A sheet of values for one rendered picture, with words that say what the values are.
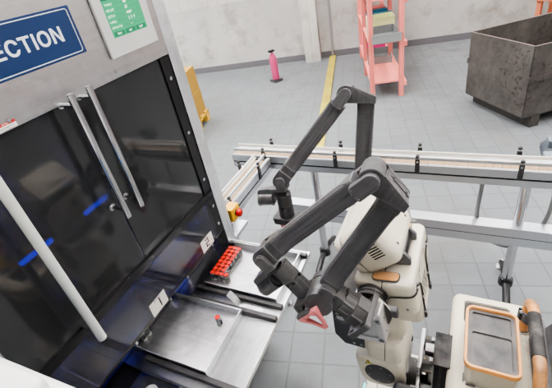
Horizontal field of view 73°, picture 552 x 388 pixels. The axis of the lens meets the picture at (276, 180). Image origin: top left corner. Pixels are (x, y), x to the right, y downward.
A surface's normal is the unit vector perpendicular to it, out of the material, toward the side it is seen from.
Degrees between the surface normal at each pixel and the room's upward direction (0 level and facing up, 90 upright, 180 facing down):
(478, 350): 0
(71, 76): 90
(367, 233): 79
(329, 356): 0
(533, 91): 90
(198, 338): 0
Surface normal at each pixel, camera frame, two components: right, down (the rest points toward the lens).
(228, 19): -0.17, 0.55
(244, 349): -0.17, -0.84
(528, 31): 0.21, 0.49
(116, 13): 0.90, 0.08
